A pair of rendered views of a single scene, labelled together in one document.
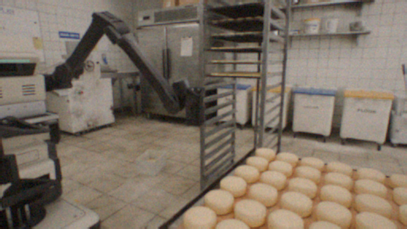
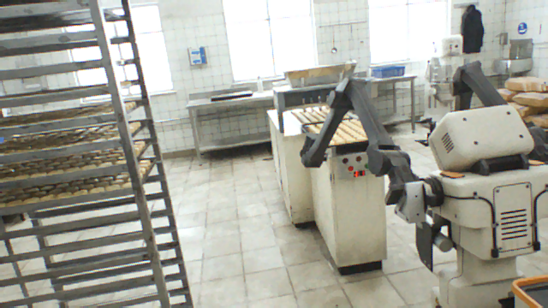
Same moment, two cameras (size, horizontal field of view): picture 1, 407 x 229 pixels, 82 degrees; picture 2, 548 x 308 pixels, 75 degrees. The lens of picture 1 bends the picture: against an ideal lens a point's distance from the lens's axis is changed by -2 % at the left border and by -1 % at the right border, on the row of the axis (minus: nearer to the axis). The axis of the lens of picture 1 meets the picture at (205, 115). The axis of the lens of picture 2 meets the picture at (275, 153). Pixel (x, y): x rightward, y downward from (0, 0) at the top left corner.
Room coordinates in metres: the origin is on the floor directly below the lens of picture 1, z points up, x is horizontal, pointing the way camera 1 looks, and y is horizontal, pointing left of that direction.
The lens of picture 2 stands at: (2.05, 1.29, 1.47)
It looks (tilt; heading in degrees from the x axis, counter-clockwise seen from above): 16 degrees down; 234
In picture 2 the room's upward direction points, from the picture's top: 7 degrees counter-clockwise
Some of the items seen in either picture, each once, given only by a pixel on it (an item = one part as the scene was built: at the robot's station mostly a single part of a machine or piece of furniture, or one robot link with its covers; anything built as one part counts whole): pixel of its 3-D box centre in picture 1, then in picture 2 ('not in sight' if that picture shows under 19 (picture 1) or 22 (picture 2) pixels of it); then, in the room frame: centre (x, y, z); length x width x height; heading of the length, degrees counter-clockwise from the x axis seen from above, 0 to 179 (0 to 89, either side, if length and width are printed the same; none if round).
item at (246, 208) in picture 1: (250, 212); not in sight; (0.34, -0.07, 0.91); 0.05 x 0.05 x 0.02
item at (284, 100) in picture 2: not in sight; (320, 105); (0.01, -0.79, 1.01); 0.72 x 0.33 x 0.34; 148
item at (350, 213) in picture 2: not in sight; (343, 192); (0.28, -0.36, 0.45); 0.70 x 0.34 x 0.90; 58
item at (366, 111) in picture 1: (363, 117); not in sight; (3.25, -2.24, 0.38); 0.64 x 0.54 x 0.77; 148
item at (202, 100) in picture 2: not in sight; (302, 105); (-1.62, -2.85, 0.61); 3.40 x 0.70 x 1.22; 150
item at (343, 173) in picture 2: not in sight; (358, 164); (0.47, -0.05, 0.77); 0.24 x 0.04 x 0.14; 148
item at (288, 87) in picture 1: (272, 107); not in sight; (3.90, -1.11, 0.38); 0.64 x 0.54 x 0.77; 151
